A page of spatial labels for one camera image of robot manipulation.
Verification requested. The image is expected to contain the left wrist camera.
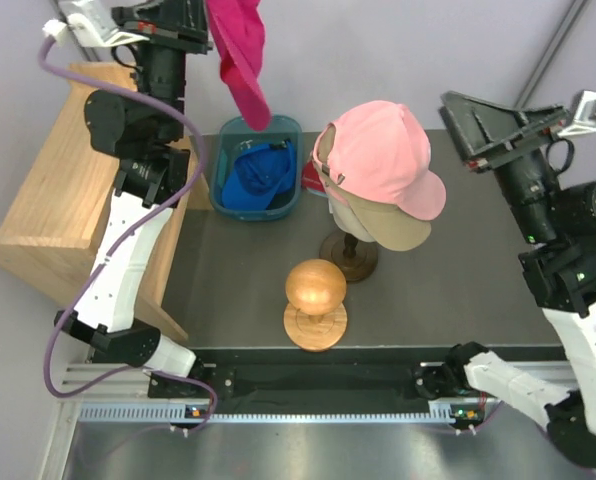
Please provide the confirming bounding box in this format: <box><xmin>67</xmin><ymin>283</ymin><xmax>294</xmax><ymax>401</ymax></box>
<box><xmin>42</xmin><ymin>0</ymin><xmax>149</xmax><ymax>49</ymax></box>

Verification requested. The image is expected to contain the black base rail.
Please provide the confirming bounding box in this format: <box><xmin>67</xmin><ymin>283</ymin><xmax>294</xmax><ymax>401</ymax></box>
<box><xmin>147</xmin><ymin>362</ymin><xmax>484</xmax><ymax>401</ymax></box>

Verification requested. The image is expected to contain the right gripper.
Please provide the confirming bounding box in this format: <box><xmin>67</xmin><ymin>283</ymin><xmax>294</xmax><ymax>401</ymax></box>
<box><xmin>434</xmin><ymin>91</ymin><xmax>563</xmax><ymax>241</ymax></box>

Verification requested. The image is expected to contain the teal plastic bin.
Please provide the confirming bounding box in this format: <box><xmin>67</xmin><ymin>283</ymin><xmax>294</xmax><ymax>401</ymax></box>
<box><xmin>209</xmin><ymin>115</ymin><xmax>304</xmax><ymax>222</ymax></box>

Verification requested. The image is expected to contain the grey cable duct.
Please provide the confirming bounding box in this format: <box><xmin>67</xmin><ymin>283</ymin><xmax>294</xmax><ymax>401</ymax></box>
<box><xmin>78</xmin><ymin>403</ymin><xmax>484</xmax><ymax>425</ymax></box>

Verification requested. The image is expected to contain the blue cap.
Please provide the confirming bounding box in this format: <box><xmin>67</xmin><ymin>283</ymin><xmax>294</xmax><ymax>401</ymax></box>
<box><xmin>221</xmin><ymin>139</ymin><xmax>297</xmax><ymax>212</ymax></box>

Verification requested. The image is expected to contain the cream mannequin head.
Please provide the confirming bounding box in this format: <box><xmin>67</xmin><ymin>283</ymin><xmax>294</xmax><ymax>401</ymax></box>
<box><xmin>329</xmin><ymin>199</ymin><xmax>376</xmax><ymax>243</ymax></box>

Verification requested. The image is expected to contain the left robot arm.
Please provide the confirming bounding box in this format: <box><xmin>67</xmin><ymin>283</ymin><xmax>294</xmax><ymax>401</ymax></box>
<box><xmin>43</xmin><ymin>1</ymin><xmax>210</xmax><ymax>397</ymax></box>

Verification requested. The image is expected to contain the magenta cap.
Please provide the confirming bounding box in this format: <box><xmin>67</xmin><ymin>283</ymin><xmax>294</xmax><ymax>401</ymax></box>
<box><xmin>206</xmin><ymin>0</ymin><xmax>272</xmax><ymax>131</ymax></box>

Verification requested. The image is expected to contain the wooden shelf box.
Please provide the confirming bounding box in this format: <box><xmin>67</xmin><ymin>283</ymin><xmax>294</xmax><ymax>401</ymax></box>
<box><xmin>0</xmin><ymin>62</ymin><xmax>212</xmax><ymax>343</ymax></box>

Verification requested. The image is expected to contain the khaki cap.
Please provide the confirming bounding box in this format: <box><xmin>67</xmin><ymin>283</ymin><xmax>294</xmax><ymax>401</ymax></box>
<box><xmin>311</xmin><ymin>124</ymin><xmax>432</xmax><ymax>252</ymax></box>

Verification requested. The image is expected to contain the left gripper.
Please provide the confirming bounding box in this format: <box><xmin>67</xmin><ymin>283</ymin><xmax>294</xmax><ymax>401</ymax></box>
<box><xmin>109</xmin><ymin>0</ymin><xmax>212</xmax><ymax>143</ymax></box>

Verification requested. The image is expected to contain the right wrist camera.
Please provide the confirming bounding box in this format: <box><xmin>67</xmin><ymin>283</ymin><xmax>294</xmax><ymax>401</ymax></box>
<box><xmin>556</xmin><ymin>90</ymin><xmax>596</xmax><ymax>139</ymax></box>

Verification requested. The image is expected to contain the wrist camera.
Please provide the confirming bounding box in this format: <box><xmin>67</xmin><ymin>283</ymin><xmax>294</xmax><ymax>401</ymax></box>
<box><xmin>42</xmin><ymin>0</ymin><xmax>149</xmax><ymax>49</ymax></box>
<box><xmin>556</xmin><ymin>90</ymin><xmax>596</xmax><ymax>139</ymax></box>

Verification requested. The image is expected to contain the pink cap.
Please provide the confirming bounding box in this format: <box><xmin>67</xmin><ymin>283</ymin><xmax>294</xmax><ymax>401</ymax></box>
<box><xmin>312</xmin><ymin>100</ymin><xmax>446</xmax><ymax>221</ymax></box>
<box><xmin>312</xmin><ymin>159</ymin><xmax>362</xmax><ymax>204</ymax></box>

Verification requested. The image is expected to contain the aluminium corner post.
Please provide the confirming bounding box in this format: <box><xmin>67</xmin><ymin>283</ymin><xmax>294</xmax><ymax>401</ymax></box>
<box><xmin>513</xmin><ymin>0</ymin><xmax>593</xmax><ymax>109</ymax></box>

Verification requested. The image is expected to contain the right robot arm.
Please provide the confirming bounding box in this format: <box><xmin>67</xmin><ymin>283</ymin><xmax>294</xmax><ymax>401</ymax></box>
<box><xmin>413</xmin><ymin>90</ymin><xmax>596</xmax><ymax>470</ymax></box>

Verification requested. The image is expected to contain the round wooden hat stand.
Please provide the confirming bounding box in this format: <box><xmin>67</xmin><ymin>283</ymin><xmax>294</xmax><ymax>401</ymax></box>
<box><xmin>283</xmin><ymin>259</ymin><xmax>348</xmax><ymax>352</ymax></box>

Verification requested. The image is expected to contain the dark wooden stand base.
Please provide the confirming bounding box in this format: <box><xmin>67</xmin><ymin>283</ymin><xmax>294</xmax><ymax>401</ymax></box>
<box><xmin>319</xmin><ymin>230</ymin><xmax>379</xmax><ymax>283</ymax></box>

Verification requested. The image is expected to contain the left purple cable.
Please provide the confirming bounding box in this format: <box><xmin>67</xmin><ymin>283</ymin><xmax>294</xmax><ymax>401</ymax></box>
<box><xmin>37</xmin><ymin>37</ymin><xmax>219</xmax><ymax>432</ymax></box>

